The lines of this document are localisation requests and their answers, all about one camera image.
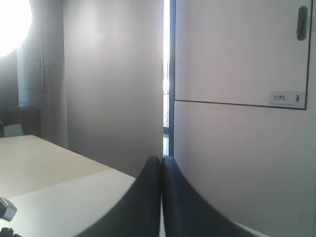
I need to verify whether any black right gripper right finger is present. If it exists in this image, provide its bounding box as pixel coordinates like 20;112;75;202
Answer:
160;157;254;237

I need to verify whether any white warning sign sticker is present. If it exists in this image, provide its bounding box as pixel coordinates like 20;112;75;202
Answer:
269;91;306;108

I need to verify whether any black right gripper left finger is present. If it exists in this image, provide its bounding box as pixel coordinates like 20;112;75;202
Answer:
79;156;161;237

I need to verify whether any grey door handle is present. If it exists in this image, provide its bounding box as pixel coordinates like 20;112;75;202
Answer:
296;5;308;41

